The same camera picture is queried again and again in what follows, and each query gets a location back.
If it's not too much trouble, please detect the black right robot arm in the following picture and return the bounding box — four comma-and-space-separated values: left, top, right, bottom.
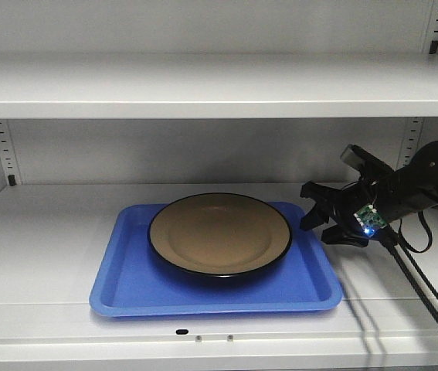
300, 141, 438, 247

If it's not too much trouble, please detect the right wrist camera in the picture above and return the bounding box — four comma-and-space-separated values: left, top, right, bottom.
340, 145, 393, 176

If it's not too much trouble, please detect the tan plate with black rim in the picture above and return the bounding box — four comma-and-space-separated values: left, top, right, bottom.
148, 192, 292, 277

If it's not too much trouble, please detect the right green circuit board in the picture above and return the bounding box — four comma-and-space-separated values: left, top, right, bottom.
353, 204, 387, 237

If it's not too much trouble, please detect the white cabinet shelf upper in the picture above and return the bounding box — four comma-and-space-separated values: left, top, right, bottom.
0, 53, 438, 119

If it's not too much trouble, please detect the blue plastic tray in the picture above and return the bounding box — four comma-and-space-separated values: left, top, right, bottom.
90, 202, 343, 318

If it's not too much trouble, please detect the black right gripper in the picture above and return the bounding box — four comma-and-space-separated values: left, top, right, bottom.
300, 181, 379, 247

